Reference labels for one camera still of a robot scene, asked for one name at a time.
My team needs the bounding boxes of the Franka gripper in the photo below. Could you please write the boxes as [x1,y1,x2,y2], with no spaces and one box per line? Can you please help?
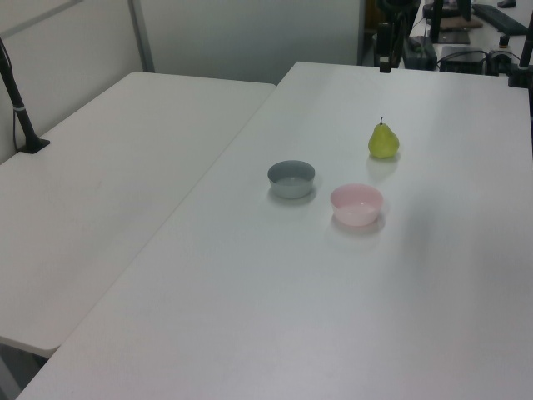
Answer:
[376,22,394,74]

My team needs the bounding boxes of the pink plastic bowl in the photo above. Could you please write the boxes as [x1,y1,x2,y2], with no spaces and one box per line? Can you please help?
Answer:
[330,182,385,228]

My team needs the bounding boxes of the grey plastic bowl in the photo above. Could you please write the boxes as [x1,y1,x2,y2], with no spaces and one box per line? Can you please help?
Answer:
[266,159,316,199]

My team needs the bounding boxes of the black monitor stand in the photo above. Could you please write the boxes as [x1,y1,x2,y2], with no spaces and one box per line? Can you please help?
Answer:
[430,0,443,43]

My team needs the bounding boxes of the black electronics box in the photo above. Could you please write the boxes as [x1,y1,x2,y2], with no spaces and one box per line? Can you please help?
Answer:
[439,49,489,75]

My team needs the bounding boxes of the brown desk pad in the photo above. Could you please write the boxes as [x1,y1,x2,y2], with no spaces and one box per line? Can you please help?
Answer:
[440,17,483,31]

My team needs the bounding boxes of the black keyboard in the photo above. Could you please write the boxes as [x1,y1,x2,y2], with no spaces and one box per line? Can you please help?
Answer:
[472,3,530,35]

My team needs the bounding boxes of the black pole clamp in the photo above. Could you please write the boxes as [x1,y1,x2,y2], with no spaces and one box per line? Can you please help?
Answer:
[506,64,527,89]

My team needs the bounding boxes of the white side table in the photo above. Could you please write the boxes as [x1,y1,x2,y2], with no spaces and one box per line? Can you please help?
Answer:
[0,71,278,352]

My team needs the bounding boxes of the white partition panel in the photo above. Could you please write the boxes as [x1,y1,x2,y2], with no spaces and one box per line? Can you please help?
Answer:
[0,0,145,166]

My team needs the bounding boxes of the grey metal partition post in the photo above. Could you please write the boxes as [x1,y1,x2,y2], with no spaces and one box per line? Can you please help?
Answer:
[127,0,156,74]

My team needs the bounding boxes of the black camera pole with base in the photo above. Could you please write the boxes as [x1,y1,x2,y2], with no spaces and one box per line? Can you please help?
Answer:
[0,36,52,155]

